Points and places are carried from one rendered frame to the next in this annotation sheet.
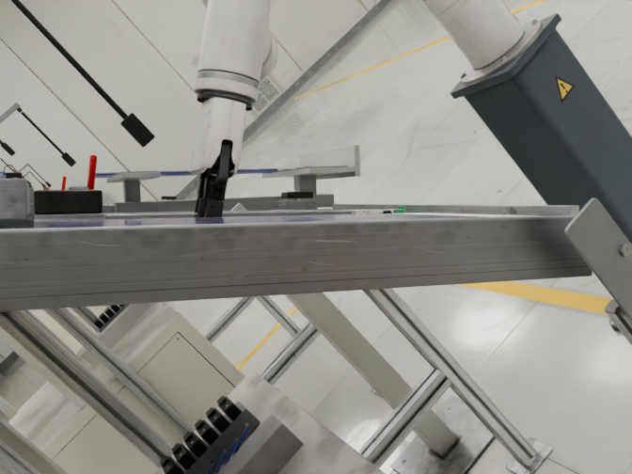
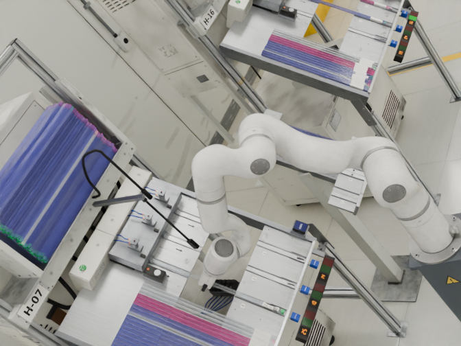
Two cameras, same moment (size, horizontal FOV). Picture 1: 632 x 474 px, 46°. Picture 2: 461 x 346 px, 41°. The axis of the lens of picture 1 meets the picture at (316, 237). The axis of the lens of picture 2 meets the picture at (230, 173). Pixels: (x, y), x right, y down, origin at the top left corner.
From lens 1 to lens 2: 212 cm
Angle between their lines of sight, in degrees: 62
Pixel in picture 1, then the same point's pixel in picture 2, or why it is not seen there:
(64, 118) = not seen: outside the picture
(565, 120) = (444, 290)
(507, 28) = (428, 246)
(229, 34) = (210, 265)
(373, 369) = (362, 246)
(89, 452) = not seen: hidden behind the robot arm
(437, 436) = (389, 277)
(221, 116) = (204, 279)
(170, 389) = not seen: hidden behind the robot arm
